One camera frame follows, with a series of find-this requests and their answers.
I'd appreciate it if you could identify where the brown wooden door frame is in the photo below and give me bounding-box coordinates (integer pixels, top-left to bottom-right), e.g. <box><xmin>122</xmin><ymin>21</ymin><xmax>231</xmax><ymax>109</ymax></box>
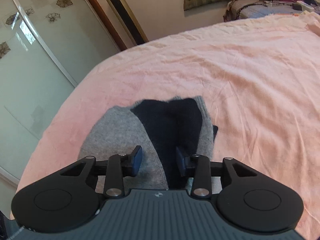
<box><xmin>88</xmin><ymin>0</ymin><xmax>127</xmax><ymax>51</ymax></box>

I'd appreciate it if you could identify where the white remote control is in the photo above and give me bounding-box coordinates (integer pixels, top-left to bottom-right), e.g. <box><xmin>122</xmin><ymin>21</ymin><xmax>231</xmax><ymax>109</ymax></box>
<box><xmin>297</xmin><ymin>1</ymin><xmax>315</xmax><ymax>12</ymax></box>

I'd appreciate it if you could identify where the grey knit sweater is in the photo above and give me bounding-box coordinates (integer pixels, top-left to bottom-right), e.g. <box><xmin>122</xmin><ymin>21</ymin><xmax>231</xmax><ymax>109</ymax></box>
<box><xmin>78</xmin><ymin>96</ymin><xmax>218</xmax><ymax>191</ymax></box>

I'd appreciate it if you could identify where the gold tower air conditioner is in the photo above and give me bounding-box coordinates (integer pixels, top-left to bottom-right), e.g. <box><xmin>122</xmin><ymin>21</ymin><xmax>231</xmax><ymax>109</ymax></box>
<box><xmin>106</xmin><ymin>0</ymin><xmax>148</xmax><ymax>45</ymax></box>

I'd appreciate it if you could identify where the black cable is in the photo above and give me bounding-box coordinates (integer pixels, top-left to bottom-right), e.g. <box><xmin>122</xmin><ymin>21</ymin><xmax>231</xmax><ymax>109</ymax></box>
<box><xmin>235</xmin><ymin>0</ymin><xmax>296</xmax><ymax>21</ymax></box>

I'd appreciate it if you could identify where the glass sliding wardrobe door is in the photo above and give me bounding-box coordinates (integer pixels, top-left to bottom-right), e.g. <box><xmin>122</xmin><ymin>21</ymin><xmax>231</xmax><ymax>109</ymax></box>
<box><xmin>1</xmin><ymin>0</ymin><xmax>119</xmax><ymax>216</ymax></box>

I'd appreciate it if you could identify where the pink bed sheet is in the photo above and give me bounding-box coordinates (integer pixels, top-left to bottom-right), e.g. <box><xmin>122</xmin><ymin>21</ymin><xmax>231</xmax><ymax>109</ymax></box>
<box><xmin>18</xmin><ymin>12</ymin><xmax>319</xmax><ymax>239</ymax></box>

